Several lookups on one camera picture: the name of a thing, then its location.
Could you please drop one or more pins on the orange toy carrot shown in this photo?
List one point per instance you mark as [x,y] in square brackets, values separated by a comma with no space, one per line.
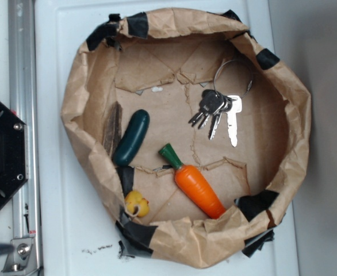
[194,185]

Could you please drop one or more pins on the brown paper bag bin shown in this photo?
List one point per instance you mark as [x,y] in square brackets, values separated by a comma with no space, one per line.
[161,61]

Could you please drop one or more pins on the dark green toy cucumber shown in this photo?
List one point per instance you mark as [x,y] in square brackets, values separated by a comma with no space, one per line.
[132,139]

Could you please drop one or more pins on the silver key bunch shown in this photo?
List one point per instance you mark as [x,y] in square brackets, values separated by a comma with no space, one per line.
[214,105]

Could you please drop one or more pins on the yellow rubber duck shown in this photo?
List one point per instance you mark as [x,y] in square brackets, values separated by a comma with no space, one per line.
[136,204]

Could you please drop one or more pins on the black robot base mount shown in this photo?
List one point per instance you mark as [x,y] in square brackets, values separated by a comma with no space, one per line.
[13,171]

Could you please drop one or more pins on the aluminium extrusion rail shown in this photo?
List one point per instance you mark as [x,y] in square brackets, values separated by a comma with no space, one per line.
[23,100]

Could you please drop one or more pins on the metal corner bracket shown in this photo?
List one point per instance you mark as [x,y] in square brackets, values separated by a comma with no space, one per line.
[23,260]

